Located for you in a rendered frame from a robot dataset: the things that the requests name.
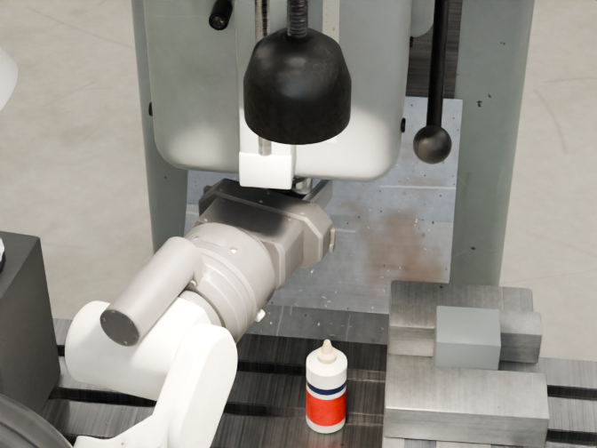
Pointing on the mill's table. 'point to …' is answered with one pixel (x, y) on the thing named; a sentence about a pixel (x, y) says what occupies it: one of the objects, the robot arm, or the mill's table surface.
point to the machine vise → (420, 348)
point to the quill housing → (382, 127)
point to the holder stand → (26, 323)
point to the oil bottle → (326, 388)
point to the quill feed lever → (428, 145)
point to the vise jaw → (465, 405)
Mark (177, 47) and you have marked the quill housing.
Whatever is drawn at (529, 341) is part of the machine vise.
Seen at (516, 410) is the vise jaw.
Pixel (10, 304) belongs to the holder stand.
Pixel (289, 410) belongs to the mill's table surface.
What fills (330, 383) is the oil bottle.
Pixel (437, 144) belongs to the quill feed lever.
